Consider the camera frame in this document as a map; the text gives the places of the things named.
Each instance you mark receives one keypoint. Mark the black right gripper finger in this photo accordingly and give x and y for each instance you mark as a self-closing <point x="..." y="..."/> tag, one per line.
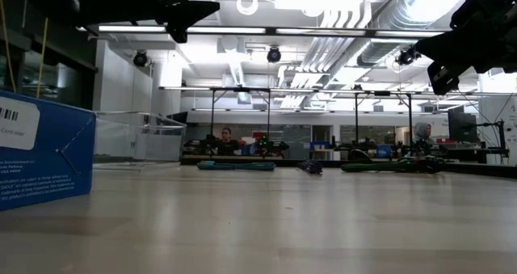
<point x="452" y="47"/>
<point x="442" y="78"/>

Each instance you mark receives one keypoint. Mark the clear plastic bin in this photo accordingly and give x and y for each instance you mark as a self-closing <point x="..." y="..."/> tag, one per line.
<point x="137" y="140"/>

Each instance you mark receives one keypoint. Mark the black ceiling spotlight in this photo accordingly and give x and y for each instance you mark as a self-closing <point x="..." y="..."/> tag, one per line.
<point x="274" y="55"/>
<point x="406" y="57"/>
<point x="140" y="59"/>

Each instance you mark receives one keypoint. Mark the small dark object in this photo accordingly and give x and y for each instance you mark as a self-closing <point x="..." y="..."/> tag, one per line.
<point x="311" y="167"/>

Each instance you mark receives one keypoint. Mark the person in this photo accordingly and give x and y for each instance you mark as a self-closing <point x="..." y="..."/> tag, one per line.
<point x="227" y="142"/>
<point x="422" y="131"/>

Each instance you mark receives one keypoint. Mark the black table edge rail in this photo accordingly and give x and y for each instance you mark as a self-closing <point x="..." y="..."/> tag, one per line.
<point x="484" y="169"/>

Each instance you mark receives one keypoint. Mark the black frame beam with lights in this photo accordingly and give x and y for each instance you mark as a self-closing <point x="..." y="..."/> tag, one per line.
<point x="226" y="30"/>

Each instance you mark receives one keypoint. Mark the teal tool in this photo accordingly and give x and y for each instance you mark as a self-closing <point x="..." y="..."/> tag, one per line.
<point x="234" y="166"/>

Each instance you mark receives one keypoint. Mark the silver air duct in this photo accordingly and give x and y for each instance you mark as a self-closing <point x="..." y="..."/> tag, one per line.
<point x="400" y="15"/>

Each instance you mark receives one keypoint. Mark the black station frame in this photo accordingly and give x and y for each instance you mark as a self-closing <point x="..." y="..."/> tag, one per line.
<point x="410" y="120"/>
<point x="213" y="112"/>

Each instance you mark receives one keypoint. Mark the blue controller box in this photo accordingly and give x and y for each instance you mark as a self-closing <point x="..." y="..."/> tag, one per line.
<point x="48" y="165"/>

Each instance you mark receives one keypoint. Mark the blue crate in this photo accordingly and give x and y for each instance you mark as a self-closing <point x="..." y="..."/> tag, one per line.
<point x="319" y="145"/>

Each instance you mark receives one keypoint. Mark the black monitor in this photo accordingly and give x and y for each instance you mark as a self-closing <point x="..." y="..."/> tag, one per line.
<point x="462" y="126"/>

